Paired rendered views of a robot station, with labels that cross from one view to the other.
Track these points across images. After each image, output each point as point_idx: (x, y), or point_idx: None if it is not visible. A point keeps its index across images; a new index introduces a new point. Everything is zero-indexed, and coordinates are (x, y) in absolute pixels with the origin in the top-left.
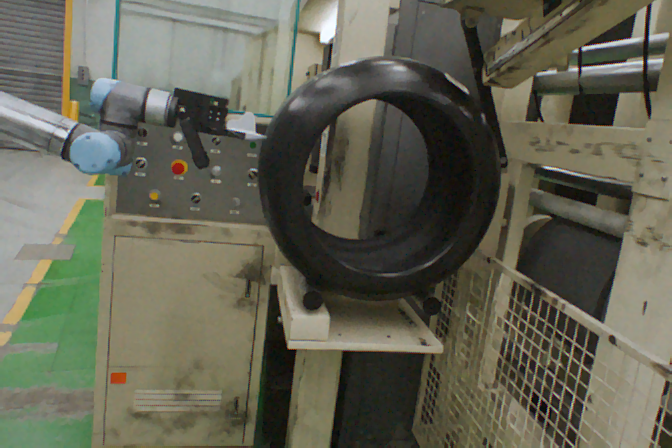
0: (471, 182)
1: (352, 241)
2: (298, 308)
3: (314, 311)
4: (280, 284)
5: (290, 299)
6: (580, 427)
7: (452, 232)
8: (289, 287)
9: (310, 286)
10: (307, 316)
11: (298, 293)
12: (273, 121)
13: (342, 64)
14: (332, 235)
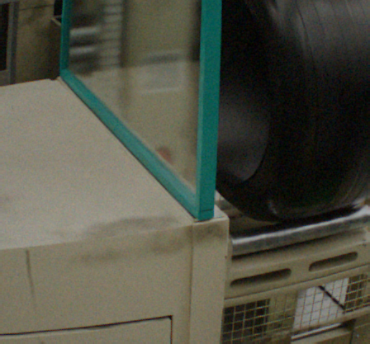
0: (227, 30)
1: (232, 173)
2: (358, 238)
3: (355, 230)
4: (240, 289)
5: (340, 246)
6: (220, 208)
7: (233, 92)
8: (305, 253)
9: (361, 208)
10: (368, 232)
11: (318, 246)
12: (362, 61)
13: None
14: (240, 181)
